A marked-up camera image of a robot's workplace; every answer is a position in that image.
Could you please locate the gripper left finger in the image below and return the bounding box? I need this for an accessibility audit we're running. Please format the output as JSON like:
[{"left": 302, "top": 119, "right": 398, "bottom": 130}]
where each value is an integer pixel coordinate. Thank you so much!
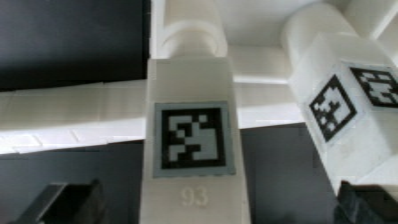
[{"left": 11, "top": 179, "right": 107, "bottom": 224}]

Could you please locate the white chair leg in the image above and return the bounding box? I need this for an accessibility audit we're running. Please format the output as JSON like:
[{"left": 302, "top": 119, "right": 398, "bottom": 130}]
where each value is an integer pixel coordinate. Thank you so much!
[{"left": 139, "top": 21, "right": 251, "bottom": 224}]

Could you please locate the white U-shaped obstacle frame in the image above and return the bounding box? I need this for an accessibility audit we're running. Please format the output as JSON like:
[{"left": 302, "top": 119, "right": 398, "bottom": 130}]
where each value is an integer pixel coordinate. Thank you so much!
[{"left": 0, "top": 81, "right": 304, "bottom": 155}]

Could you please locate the white chair leg tagged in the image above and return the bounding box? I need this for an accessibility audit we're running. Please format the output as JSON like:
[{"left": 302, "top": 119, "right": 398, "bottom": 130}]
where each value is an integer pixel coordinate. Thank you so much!
[{"left": 281, "top": 3, "right": 398, "bottom": 194}]

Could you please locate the white chair seat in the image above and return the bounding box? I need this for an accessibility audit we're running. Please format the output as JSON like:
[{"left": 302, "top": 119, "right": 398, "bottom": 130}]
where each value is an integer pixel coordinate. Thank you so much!
[{"left": 151, "top": 0, "right": 398, "bottom": 83}]

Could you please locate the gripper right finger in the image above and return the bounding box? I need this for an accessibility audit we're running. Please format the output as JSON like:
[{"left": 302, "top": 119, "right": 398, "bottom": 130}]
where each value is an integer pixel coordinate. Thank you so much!
[{"left": 332, "top": 181, "right": 398, "bottom": 224}]

